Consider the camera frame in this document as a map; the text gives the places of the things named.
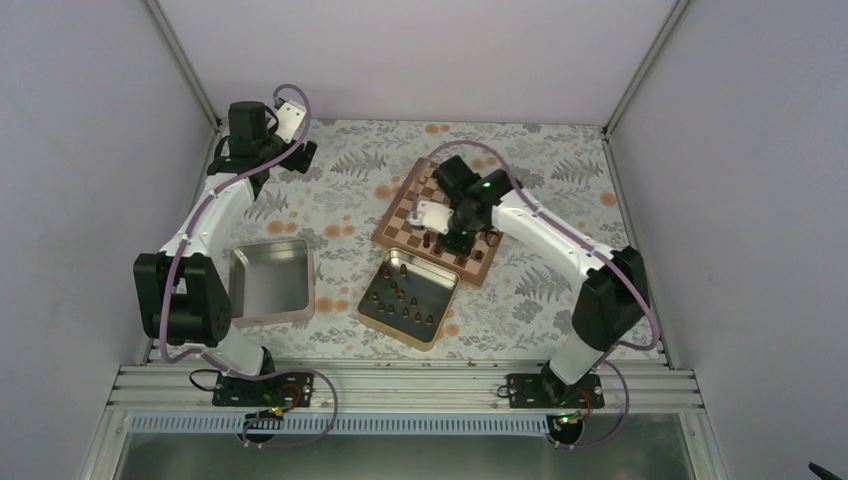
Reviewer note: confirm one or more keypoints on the floral patterned table mat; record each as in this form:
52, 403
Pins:
523, 309

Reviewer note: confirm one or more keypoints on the aluminium rail frame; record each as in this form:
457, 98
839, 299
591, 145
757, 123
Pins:
369, 386

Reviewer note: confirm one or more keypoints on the gold tin with dark pieces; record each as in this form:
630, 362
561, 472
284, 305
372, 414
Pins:
408, 299

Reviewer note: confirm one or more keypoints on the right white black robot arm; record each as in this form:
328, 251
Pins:
613, 295

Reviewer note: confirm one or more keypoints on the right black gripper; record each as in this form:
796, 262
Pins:
461, 247

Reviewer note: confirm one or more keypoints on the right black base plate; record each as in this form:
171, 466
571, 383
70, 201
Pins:
538, 391

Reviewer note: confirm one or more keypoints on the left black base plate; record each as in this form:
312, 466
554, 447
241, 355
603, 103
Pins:
285, 391

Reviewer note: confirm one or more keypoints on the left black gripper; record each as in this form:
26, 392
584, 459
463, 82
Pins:
291, 162

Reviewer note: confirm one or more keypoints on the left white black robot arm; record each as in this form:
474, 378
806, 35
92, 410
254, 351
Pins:
183, 302

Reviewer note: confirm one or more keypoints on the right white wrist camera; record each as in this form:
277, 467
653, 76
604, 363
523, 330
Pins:
431, 216

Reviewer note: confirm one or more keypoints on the empty silver tin lid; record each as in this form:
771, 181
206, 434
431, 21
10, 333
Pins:
272, 283

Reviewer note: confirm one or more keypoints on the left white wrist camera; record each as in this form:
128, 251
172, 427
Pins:
290, 115

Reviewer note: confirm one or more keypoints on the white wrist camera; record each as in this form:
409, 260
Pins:
290, 115
431, 216

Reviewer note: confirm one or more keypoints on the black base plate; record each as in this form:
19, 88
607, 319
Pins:
285, 391
538, 391

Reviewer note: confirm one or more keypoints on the wooden chessboard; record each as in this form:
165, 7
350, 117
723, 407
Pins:
394, 231

